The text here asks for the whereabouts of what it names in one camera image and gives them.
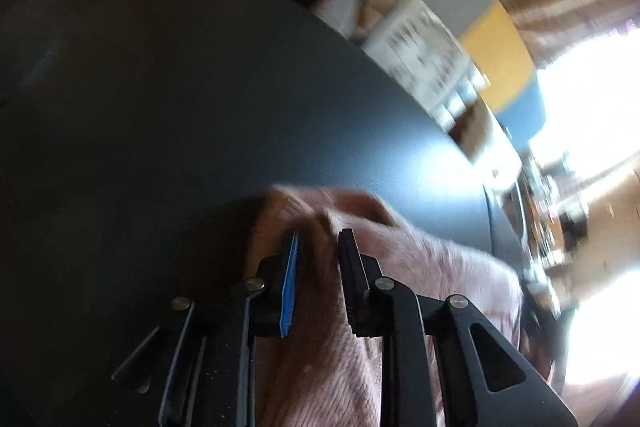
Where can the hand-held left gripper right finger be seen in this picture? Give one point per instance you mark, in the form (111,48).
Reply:
(350,282)

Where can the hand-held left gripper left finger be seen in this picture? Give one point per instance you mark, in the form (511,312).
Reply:
(289,287)

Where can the pink knit sweater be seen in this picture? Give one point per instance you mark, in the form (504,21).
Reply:
(325,367)

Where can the beige deer print cushion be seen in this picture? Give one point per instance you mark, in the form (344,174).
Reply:
(480,132)

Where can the cluttered side shelf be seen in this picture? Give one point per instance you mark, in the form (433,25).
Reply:
(550,217)

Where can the tiger print cushion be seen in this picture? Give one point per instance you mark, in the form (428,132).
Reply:
(420,52)

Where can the pink curtain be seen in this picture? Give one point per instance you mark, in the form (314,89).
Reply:
(575,2)

